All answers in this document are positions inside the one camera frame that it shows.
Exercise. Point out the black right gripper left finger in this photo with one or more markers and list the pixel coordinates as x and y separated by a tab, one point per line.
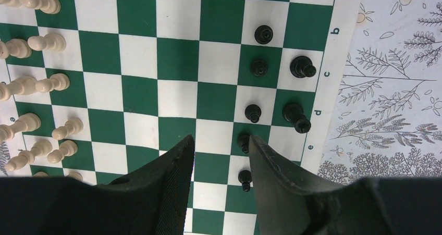
150	200

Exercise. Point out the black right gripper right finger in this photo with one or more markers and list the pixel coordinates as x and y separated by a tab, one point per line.
292	200

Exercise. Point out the green white chess board mat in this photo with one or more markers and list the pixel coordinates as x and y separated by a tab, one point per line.
146	73

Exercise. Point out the white chess pieces row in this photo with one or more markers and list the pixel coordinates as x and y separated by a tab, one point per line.
27	85

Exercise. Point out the floral table cloth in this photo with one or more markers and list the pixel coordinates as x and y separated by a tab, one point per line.
387	116

